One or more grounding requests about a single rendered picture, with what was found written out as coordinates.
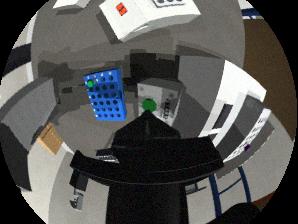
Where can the blue tube rack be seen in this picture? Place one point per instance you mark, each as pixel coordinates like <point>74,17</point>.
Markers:
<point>106,78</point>

